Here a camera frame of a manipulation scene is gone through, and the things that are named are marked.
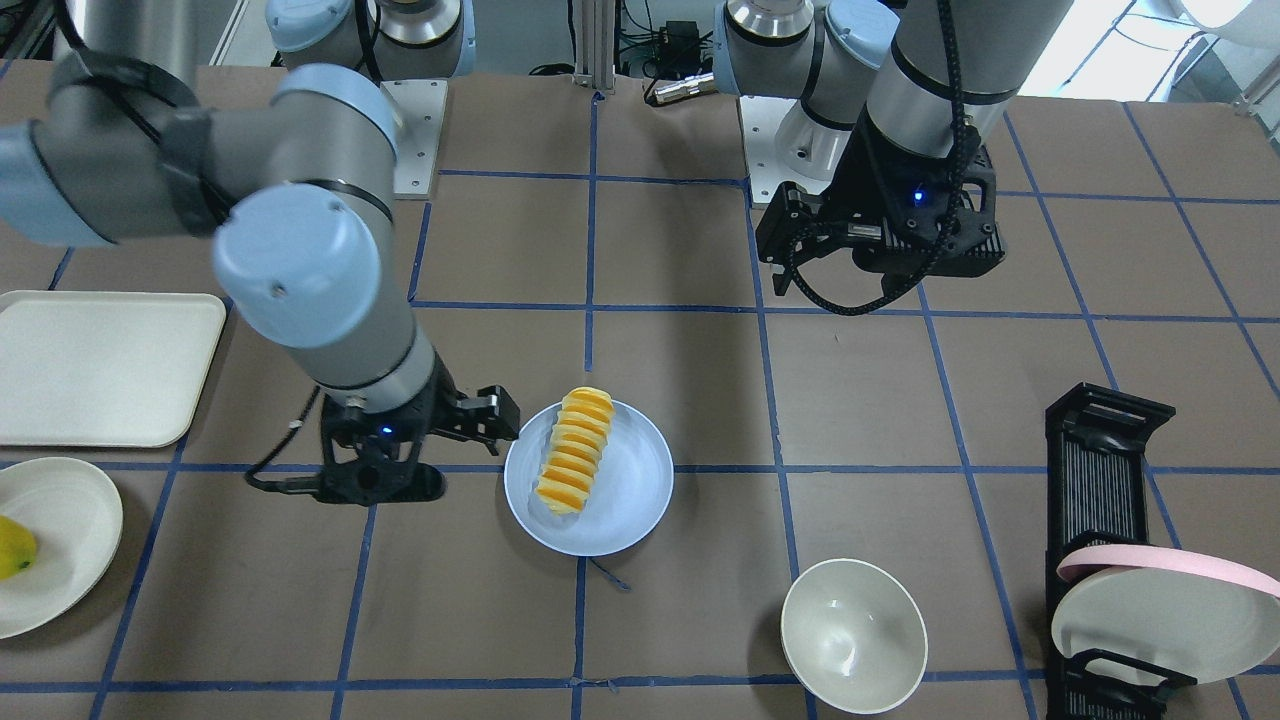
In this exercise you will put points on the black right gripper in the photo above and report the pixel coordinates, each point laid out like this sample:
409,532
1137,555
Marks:
437,404

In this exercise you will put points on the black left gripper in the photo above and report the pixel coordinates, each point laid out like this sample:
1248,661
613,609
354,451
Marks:
858,186

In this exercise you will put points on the yellow sliced bread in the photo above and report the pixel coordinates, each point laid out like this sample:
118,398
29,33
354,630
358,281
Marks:
577,443

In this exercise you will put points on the blue plate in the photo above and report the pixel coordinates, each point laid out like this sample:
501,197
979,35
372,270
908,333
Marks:
630,495

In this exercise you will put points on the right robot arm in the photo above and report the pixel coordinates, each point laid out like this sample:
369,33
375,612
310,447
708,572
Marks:
295,199

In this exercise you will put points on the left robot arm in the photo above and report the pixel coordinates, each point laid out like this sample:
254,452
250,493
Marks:
917,86

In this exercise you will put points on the pink plate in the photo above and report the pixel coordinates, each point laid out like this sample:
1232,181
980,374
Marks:
1088,560

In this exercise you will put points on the white round plate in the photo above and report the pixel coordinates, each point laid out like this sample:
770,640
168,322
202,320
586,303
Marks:
75,512

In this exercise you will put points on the white plate in rack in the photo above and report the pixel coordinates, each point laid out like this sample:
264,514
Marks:
1195,626

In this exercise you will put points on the black dish rack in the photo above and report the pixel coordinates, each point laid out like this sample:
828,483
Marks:
1096,448

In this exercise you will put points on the white rectangular tray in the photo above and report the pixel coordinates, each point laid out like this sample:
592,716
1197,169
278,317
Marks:
104,369

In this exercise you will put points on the cream bowl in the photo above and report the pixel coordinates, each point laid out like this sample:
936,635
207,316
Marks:
854,636

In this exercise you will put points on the yellow lemon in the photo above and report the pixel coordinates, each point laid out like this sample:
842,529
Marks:
19,548

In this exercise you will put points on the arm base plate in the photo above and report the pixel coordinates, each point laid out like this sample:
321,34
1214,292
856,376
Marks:
419,107
783,144

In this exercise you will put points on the aluminium frame post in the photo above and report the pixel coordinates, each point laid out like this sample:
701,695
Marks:
594,43

